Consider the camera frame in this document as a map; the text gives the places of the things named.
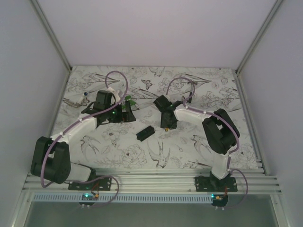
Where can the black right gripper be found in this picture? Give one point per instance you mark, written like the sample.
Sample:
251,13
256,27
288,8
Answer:
163,124

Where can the metal clamp tool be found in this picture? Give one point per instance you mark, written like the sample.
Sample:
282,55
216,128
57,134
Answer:
82,101

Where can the left controller board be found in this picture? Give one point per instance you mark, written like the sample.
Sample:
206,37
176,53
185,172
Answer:
88,199

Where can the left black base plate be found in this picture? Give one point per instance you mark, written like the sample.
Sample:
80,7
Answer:
103,184

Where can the small hammer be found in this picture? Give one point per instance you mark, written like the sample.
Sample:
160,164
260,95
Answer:
191,94

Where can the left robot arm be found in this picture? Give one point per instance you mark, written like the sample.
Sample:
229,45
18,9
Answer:
52,155

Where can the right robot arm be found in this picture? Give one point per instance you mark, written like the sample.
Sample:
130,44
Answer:
221,133

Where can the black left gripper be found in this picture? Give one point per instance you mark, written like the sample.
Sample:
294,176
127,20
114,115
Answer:
124,117

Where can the green object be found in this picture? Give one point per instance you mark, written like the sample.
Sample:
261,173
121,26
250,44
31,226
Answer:
129,99

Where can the black fuse box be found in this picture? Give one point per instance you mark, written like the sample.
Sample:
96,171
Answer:
145,133

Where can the grey slotted cable duct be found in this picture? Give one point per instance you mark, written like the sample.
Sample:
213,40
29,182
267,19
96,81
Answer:
126,198

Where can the controller board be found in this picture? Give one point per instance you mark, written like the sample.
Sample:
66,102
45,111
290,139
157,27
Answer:
219,200
88,199

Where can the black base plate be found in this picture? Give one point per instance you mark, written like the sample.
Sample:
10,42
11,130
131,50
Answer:
103,184
212,184

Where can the right controller board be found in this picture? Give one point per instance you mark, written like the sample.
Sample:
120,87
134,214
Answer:
219,200

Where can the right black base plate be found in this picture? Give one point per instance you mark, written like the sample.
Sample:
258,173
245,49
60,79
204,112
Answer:
212,184

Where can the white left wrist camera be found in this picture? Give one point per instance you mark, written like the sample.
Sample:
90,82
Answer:
117,93

